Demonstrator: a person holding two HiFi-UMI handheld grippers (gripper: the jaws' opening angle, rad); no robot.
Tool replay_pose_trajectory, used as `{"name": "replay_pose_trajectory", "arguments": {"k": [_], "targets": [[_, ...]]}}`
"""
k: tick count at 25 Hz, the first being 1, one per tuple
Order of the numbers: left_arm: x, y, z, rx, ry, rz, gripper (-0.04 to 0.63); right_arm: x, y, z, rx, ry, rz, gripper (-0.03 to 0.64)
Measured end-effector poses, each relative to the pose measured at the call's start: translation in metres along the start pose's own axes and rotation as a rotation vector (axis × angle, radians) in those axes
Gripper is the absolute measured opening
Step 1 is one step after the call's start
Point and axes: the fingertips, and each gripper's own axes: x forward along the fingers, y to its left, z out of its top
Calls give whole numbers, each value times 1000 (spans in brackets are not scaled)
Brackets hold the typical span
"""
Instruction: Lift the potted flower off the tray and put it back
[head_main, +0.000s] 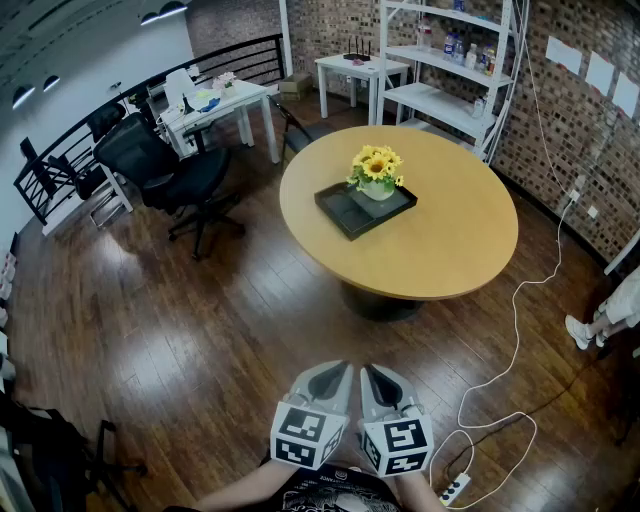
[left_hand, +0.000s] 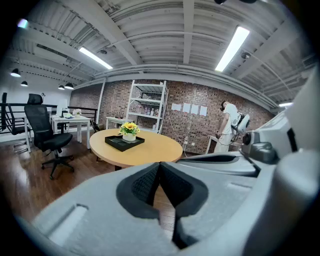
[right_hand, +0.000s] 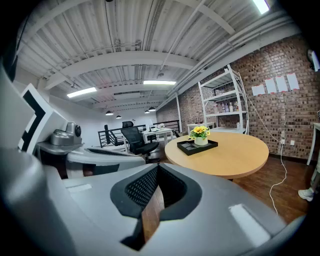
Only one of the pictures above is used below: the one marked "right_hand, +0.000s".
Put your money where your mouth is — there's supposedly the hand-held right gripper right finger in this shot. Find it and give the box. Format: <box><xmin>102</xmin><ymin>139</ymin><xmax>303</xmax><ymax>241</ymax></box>
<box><xmin>143</xmin><ymin>163</ymin><xmax>287</xmax><ymax>256</ymax></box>

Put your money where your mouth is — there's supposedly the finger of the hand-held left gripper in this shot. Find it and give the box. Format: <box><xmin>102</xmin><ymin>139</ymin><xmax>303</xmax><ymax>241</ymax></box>
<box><xmin>66</xmin><ymin>150</ymin><xmax>147</xmax><ymax>179</ymax></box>
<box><xmin>84</xmin><ymin>146</ymin><xmax>142</xmax><ymax>158</ymax></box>

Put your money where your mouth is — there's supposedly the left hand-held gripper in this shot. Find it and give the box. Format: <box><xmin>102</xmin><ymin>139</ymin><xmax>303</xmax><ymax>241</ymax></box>
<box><xmin>0</xmin><ymin>62</ymin><xmax>85</xmax><ymax>180</ymax></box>

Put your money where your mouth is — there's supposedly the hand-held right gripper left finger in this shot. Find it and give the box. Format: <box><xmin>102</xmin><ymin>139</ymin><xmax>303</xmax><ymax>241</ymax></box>
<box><xmin>48</xmin><ymin>163</ymin><xmax>159</xmax><ymax>256</ymax></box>

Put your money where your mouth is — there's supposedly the black rectangular tray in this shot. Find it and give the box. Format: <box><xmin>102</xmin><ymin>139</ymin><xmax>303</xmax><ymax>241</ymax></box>
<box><xmin>176</xmin><ymin>138</ymin><xmax>219</xmax><ymax>157</ymax></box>

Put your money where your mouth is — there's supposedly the yellow sunflower bouquet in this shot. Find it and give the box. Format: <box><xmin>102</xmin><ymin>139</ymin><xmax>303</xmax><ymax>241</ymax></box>
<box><xmin>188</xmin><ymin>125</ymin><xmax>212</xmax><ymax>147</ymax></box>

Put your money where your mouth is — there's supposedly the black metal railing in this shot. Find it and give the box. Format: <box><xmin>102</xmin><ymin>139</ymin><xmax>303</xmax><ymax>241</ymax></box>
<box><xmin>97</xmin><ymin>119</ymin><xmax>181</xmax><ymax>149</ymax></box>

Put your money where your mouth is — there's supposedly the black mesh office chair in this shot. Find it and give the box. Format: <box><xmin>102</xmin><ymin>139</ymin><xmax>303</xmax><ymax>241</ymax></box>
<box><xmin>120</xmin><ymin>120</ymin><xmax>160</xmax><ymax>161</ymax></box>

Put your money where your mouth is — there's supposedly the white rectangular desk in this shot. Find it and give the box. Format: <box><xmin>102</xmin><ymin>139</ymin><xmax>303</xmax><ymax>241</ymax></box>
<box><xmin>141</xmin><ymin>126</ymin><xmax>175</xmax><ymax>148</ymax></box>

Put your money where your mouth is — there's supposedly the long ceiling light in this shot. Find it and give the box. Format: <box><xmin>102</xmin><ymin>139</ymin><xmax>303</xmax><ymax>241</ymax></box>
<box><xmin>251</xmin><ymin>0</ymin><xmax>271</xmax><ymax>15</ymax></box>
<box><xmin>66</xmin><ymin>86</ymin><xmax>98</xmax><ymax>99</ymax></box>
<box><xmin>142</xmin><ymin>80</ymin><xmax>177</xmax><ymax>86</ymax></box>

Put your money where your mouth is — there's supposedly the row of drink bottles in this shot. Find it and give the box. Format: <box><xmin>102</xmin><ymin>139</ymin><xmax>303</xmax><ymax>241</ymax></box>
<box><xmin>213</xmin><ymin>101</ymin><xmax>240</xmax><ymax>114</ymax></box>

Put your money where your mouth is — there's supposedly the white metal shelf rack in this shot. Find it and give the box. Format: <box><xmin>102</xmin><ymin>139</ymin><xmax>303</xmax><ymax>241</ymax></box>
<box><xmin>197</xmin><ymin>63</ymin><xmax>250</xmax><ymax>135</ymax></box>

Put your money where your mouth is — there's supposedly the white paper sheet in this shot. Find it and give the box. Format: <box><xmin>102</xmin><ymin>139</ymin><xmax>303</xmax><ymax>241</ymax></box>
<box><xmin>264</xmin><ymin>77</ymin><xmax>277</xmax><ymax>95</ymax></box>
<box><xmin>286</xmin><ymin>72</ymin><xmax>300</xmax><ymax>92</ymax></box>
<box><xmin>275</xmin><ymin>75</ymin><xmax>289</xmax><ymax>93</ymax></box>
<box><xmin>251</xmin><ymin>83</ymin><xmax>266</xmax><ymax>97</ymax></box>

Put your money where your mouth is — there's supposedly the white cable along wall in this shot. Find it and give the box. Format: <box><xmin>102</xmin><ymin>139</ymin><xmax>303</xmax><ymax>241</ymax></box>
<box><xmin>245</xmin><ymin>91</ymin><xmax>283</xmax><ymax>144</ymax></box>

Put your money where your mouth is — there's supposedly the white wall-mounted device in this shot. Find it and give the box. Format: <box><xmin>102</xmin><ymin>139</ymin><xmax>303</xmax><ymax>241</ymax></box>
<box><xmin>307</xmin><ymin>49</ymin><xmax>320</xmax><ymax>73</ymax></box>

